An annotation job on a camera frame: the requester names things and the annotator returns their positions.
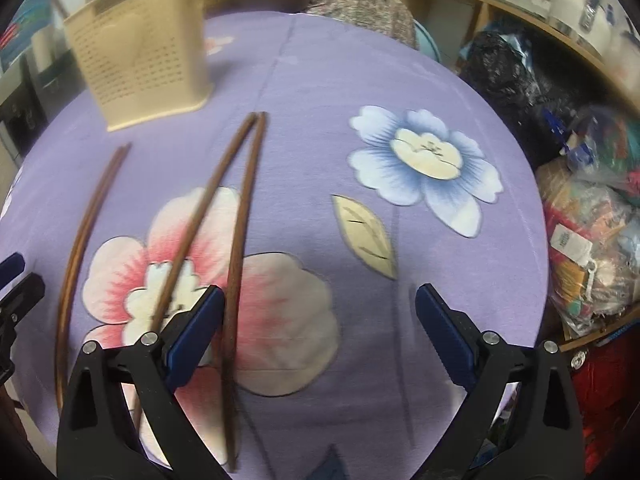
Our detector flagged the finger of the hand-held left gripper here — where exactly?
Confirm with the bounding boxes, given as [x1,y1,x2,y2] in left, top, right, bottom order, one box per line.
[0,252,26,288]
[0,274,47,386]

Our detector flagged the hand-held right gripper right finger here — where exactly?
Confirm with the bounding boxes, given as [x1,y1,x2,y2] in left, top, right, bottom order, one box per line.
[415,283,586,480]

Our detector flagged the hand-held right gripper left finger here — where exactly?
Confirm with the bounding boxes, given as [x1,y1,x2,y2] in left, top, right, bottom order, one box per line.
[56,285,226,480]

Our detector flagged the beige perforated cutlery holder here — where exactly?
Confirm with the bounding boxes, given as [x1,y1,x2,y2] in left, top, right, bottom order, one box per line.
[62,0,215,132]

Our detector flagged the dark water dispenser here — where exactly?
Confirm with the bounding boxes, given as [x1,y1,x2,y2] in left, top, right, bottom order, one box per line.
[0,55,86,161]

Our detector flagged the large clear bag of packets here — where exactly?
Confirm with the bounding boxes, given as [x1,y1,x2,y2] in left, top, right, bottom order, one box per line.
[537,165,640,338]

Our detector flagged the red bag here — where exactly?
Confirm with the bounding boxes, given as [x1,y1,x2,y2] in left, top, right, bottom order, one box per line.
[570,310,640,480]

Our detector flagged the clear bag of colourful items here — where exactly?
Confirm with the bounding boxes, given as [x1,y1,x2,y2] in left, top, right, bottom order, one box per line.
[565,105,640,196]

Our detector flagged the purple floral tablecloth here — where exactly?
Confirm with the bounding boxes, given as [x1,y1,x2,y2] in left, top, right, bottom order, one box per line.
[0,10,548,480]

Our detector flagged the black plastic bag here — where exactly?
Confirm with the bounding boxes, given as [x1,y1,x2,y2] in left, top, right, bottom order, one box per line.
[457,30,583,161]

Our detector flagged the teal plastic basin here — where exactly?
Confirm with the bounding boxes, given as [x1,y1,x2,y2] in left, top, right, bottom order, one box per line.
[415,22,443,63]

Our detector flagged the wooden shelf unit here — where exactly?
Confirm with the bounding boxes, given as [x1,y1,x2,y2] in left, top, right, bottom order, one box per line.
[397,0,640,356]

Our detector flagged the floral patterned cloth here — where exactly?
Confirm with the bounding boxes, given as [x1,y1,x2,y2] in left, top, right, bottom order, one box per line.
[307,0,420,51]

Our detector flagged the white electric kettle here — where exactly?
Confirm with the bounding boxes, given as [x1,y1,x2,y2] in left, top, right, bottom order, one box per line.
[547,0,618,48]

